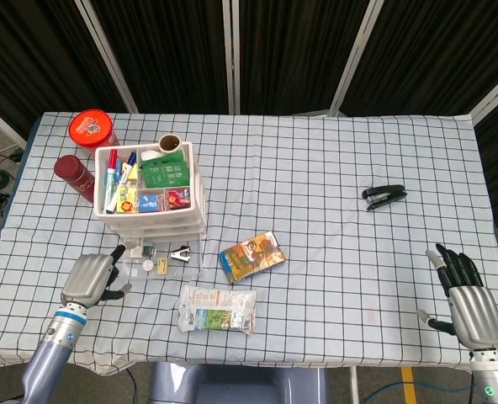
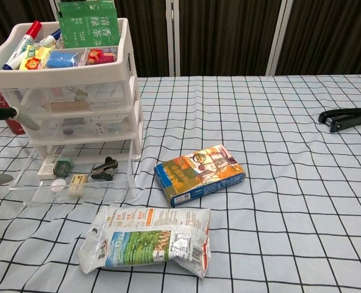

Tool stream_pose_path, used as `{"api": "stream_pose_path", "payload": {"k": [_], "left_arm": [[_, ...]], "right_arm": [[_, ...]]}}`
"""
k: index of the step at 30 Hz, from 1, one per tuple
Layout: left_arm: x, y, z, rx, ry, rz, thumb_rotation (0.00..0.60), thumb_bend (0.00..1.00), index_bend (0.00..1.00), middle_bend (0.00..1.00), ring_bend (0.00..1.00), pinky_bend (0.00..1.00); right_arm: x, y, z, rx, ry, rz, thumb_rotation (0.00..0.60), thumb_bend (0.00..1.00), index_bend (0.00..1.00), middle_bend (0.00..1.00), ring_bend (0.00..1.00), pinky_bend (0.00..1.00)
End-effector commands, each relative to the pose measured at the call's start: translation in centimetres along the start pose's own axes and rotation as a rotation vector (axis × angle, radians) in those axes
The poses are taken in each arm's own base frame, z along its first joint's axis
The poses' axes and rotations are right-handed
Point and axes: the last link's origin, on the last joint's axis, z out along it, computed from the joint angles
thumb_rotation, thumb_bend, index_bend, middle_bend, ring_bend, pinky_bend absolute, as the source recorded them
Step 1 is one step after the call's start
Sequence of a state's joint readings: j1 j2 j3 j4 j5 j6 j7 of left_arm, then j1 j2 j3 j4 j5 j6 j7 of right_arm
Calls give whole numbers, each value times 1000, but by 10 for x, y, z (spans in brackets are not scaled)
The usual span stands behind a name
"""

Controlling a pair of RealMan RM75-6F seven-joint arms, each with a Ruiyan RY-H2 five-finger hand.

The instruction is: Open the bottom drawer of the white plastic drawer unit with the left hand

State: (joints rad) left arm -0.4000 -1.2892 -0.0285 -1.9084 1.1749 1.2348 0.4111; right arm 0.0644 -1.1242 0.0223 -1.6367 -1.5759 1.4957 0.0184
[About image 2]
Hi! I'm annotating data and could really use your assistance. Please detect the blue capped whiteboard marker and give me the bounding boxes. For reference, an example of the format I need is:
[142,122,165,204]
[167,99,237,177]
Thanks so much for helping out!
[40,29,62,46]

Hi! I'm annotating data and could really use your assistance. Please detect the beige eraser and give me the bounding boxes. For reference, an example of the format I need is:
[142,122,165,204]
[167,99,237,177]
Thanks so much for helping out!
[67,173,89,196]

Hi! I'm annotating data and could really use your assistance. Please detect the white labelled small box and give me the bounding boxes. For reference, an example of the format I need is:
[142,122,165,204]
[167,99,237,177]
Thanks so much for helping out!
[37,154,61,179]

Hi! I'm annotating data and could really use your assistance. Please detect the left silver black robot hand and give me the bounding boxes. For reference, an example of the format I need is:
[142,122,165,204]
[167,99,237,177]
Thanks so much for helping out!
[0,105,40,187]

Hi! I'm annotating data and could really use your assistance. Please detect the metal binder clip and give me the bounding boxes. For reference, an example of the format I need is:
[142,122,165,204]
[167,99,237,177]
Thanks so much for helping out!
[66,86,87,101]

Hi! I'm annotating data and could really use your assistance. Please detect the yellow cartoon eraser pack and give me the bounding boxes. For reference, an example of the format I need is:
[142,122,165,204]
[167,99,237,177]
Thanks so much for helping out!
[19,45,52,70]

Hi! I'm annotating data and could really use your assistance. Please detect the green tea packets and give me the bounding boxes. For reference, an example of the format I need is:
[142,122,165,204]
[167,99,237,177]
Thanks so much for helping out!
[57,0,121,49]

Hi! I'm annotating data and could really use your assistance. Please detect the black staple remover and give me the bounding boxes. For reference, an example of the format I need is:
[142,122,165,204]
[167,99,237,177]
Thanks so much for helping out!
[90,156,119,180]

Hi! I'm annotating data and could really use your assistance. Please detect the clear plastic drawer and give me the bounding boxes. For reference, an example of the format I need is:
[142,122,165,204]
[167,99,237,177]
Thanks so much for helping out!
[0,81,129,119]
[8,146,138,208]
[17,115,132,144]

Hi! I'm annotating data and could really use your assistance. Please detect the black folding screen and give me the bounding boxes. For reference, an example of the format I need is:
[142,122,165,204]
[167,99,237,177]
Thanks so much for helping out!
[0,0,361,79]

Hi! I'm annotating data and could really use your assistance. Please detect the green pencil sharpener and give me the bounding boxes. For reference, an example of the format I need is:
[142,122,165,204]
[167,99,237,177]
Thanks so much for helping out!
[52,157,74,178]

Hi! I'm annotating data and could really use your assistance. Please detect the brown wooden cylinder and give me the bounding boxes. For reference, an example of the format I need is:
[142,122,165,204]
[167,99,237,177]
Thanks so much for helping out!
[51,101,90,112]

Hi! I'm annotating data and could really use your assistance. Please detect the black stapler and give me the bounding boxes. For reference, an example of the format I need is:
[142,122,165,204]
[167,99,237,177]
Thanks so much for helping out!
[318,107,361,133]

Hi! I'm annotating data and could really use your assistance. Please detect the white snack bag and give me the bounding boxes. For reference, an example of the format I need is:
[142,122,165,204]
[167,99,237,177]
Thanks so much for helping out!
[77,204,212,279]

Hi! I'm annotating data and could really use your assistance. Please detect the white plastic organizer tray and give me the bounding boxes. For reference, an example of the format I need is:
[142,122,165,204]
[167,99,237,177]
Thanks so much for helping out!
[0,17,144,162]

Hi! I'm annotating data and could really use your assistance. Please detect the blue checked tablecloth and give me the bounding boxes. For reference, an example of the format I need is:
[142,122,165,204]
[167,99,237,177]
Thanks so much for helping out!
[0,74,361,293]

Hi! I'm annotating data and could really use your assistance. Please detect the red capped whiteboard marker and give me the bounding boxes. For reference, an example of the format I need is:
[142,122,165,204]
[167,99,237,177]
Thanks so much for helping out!
[2,20,43,70]

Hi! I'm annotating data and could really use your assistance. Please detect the red cartoon small pack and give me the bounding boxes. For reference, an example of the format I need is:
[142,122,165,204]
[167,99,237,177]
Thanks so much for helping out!
[87,48,118,65]

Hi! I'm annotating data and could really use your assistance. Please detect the colourful printed paper pack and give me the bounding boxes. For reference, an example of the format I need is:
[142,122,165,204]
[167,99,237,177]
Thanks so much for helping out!
[154,144,246,208]

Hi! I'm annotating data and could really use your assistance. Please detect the blue small pack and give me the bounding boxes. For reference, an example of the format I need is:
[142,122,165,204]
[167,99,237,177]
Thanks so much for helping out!
[47,50,79,68]

